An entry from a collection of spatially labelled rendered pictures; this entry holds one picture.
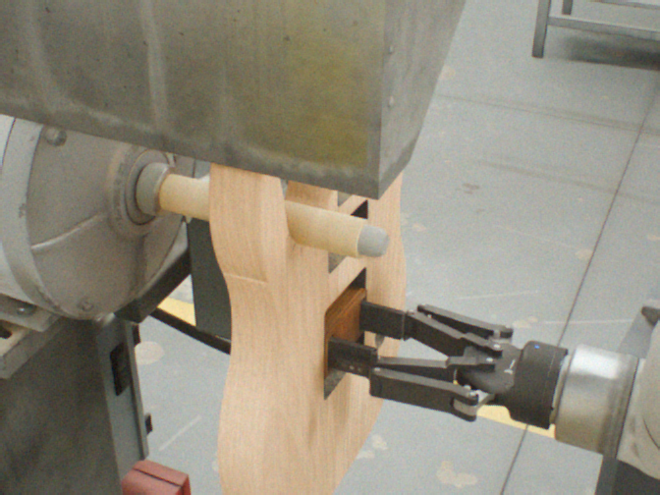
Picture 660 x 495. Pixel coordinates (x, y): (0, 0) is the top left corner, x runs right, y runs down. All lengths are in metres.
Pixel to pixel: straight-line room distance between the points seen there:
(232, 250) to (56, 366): 0.42
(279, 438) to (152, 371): 1.75
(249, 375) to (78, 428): 0.42
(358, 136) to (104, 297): 0.39
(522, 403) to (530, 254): 2.22
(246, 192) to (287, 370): 0.18
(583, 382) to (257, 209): 0.32
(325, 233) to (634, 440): 0.31
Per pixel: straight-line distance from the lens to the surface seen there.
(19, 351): 0.89
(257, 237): 0.69
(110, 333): 1.21
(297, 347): 0.80
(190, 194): 0.78
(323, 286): 0.82
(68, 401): 1.12
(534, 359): 0.83
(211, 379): 2.51
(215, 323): 1.15
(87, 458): 1.20
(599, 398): 0.81
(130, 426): 1.33
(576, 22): 4.47
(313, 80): 0.50
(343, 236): 0.72
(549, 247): 3.08
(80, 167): 0.76
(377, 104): 0.49
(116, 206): 0.79
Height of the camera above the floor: 1.65
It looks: 33 degrees down
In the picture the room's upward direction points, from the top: straight up
